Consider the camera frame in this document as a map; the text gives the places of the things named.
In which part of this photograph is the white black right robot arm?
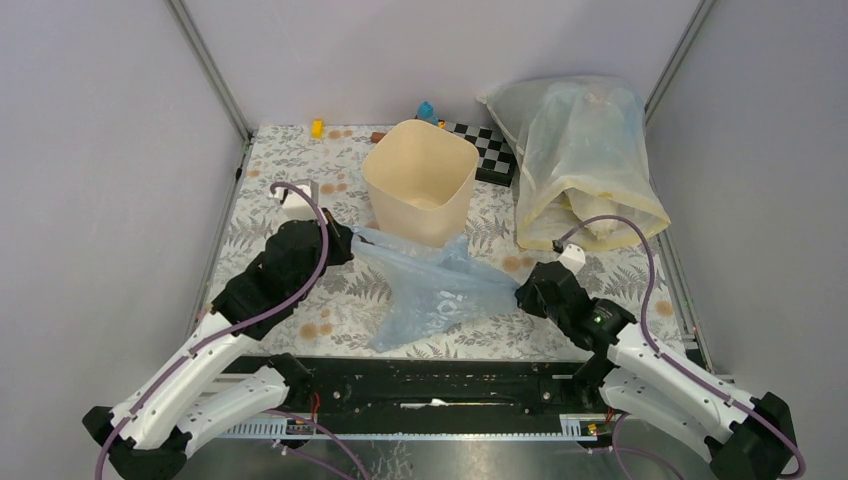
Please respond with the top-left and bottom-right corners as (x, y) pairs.
(516, 261), (797, 479)

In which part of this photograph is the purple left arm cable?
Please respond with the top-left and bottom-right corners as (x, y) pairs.
(92, 182), (331, 480)

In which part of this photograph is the blue toy figure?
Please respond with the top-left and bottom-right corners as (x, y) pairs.
(415, 101), (441, 126)

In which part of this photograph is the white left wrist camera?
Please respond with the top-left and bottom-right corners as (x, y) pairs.
(269, 180), (319, 221)

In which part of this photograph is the white crumpled bag inside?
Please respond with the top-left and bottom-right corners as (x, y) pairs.
(566, 189), (620, 240)

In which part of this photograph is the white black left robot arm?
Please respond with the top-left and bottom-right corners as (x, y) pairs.
(82, 210), (354, 479)

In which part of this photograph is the blue plastic trash bag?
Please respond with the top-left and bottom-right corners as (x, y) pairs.
(351, 227), (518, 352)

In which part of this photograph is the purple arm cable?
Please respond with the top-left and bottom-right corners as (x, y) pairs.
(553, 214), (808, 480)
(92, 182), (331, 480)

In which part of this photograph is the black white checkerboard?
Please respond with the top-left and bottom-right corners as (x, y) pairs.
(443, 121), (517, 187)

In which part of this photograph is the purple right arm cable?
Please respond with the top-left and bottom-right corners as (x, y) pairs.
(553, 214), (808, 480)

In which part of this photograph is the beige plastic trash bin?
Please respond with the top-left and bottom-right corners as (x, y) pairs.
(362, 119), (479, 247)

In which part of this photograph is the yellow toy block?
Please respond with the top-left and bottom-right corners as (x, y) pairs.
(311, 119), (324, 139)

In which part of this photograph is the large translucent yellow bag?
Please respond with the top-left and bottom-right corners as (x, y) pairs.
(477, 75), (671, 251)

